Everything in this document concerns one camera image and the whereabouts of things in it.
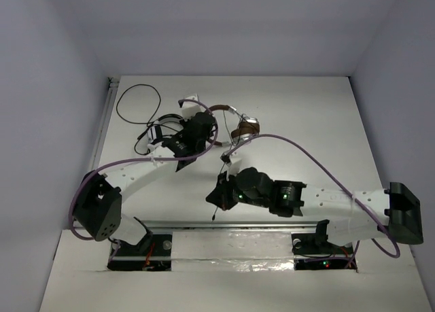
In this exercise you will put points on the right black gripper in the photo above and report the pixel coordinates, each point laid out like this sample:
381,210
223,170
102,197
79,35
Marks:
220,196

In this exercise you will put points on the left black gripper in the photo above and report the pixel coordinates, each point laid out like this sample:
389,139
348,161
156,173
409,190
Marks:
205,122

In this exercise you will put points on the brown silver headphones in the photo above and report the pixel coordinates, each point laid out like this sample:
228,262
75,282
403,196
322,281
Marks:
247,126

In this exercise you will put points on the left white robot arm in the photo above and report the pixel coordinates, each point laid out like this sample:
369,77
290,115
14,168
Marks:
97,204

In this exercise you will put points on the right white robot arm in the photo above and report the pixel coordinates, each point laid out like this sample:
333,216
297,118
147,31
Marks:
341,217

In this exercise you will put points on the white black headphones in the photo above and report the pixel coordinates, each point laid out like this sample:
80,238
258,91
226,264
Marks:
162,128

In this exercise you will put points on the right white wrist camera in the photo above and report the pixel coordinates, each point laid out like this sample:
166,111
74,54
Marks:
232,162

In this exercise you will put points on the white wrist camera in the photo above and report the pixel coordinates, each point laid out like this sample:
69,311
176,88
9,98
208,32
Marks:
189,108
232,162

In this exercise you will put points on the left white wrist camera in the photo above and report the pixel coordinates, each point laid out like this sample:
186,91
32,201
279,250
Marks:
189,108

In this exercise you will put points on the metal base rail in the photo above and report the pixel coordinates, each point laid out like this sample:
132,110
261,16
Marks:
224,247

